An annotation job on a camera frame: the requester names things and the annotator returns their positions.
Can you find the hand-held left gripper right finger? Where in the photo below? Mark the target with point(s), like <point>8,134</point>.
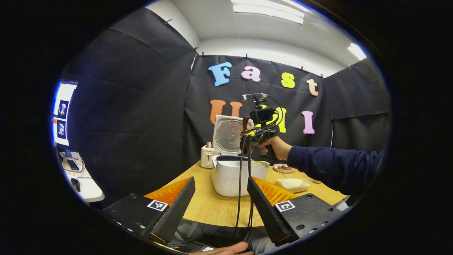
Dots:
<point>269,216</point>

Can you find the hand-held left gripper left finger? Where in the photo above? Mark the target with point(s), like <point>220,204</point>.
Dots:
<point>177,212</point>

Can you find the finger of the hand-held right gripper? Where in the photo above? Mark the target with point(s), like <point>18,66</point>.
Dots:
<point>245,145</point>

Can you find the white rice cooker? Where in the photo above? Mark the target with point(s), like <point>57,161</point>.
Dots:
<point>230,180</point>

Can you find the clear box of rice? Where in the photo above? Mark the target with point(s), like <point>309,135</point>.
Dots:
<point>292,185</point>

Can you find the white toaster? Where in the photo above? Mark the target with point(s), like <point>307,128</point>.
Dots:
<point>207,159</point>

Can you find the white round plate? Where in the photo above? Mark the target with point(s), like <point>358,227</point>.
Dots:
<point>283,171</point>

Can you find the black computer mouse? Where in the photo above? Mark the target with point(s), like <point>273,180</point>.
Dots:
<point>75,185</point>

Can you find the long ceiling light panel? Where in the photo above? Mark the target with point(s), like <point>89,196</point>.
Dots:
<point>269,10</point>

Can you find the black backdrop cloth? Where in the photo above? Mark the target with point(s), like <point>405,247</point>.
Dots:
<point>141,106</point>

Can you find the black phone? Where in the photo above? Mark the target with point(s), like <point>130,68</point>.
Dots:
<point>73,165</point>

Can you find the small ceiling light panel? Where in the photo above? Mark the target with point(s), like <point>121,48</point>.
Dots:
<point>357,51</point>

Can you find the computer monitor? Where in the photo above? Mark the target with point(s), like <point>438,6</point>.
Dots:
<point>65,117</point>

